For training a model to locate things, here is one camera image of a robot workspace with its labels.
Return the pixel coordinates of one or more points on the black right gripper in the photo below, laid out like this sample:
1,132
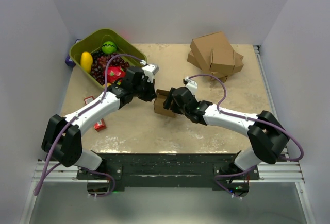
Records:
168,102

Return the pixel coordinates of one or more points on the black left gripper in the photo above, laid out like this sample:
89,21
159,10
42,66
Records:
151,94

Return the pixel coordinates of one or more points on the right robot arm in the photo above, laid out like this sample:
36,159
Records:
263,130

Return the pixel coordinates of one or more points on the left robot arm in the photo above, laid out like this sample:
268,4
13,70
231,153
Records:
62,139

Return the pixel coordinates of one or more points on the blue box behind basket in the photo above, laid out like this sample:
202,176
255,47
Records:
69,62

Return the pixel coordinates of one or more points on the red dragon fruit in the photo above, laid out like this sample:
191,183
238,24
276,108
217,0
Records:
113,73

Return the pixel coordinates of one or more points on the dark purple grape bunch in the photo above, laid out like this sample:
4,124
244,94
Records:
100,61

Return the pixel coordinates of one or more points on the green apple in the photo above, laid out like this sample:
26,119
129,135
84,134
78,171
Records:
109,47

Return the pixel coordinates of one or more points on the yellow mango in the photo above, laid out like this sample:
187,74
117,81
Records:
86,61

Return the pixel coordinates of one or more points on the green plastic basket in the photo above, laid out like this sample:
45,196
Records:
94,42

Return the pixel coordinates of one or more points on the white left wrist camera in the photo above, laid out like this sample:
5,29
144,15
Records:
150,70

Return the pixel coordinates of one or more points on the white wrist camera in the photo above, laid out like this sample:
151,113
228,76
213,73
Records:
190,84
150,70

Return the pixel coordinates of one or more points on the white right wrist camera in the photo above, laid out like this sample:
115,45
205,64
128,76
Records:
190,84

